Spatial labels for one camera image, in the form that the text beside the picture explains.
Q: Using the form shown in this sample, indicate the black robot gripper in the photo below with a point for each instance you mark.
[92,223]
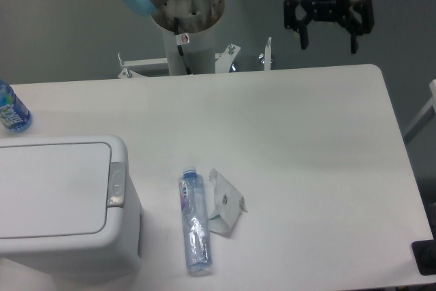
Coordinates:
[358,17]

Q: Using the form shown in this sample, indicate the grey trash can push button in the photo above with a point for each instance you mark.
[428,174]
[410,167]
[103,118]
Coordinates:
[116,184]

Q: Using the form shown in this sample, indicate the white trash can lid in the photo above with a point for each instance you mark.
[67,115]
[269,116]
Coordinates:
[53,189]

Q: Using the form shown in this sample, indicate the white trash can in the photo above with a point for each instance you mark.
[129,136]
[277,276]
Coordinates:
[112,252]

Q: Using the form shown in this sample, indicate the crumpled white paper wrapper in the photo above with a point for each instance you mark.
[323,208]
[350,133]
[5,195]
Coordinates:
[229,204]

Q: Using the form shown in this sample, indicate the clear empty plastic bottle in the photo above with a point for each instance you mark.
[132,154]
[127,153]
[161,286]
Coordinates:
[194,218]

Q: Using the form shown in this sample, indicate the blue labelled water bottle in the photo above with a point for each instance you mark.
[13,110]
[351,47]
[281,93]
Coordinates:
[15,116]

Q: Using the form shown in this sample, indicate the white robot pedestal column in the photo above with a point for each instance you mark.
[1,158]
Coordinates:
[189,24]

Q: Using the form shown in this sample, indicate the white frame at right edge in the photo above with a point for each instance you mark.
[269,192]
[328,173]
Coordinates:
[422,118]

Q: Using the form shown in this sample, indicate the white pedestal base frame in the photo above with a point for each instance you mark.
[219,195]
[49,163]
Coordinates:
[203,62]

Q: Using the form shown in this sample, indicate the black table clamp mount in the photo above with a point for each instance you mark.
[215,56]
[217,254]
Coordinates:
[424,253]

